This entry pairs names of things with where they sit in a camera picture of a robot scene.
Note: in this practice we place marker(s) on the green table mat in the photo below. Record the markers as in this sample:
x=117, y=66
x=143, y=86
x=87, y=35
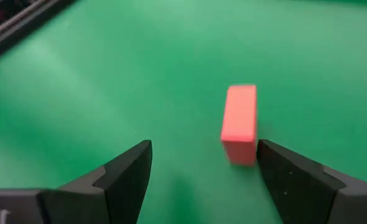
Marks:
x=109, y=93

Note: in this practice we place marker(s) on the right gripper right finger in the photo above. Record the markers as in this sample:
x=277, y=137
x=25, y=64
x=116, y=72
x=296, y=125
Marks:
x=308, y=193

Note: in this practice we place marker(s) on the black table frame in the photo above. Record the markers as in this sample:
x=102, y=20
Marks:
x=3, y=40

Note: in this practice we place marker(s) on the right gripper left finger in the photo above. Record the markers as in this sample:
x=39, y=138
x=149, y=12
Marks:
x=115, y=193

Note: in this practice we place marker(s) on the red block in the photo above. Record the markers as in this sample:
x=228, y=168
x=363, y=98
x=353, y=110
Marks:
x=239, y=118

